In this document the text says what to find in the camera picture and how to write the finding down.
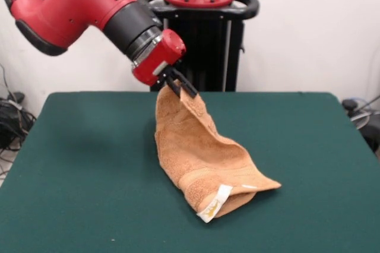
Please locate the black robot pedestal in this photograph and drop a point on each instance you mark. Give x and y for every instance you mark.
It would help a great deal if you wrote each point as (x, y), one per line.
(213, 51)

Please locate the tan terry towel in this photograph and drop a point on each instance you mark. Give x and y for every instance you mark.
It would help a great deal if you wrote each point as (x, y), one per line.
(193, 146)

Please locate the dark green table cloth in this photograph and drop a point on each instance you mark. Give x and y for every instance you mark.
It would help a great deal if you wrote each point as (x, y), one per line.
(74, 161)

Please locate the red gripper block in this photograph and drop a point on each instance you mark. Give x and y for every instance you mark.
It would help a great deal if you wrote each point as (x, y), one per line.
(157, 57)

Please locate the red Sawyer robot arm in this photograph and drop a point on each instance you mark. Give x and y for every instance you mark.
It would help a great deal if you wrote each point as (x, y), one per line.
(74, 9)

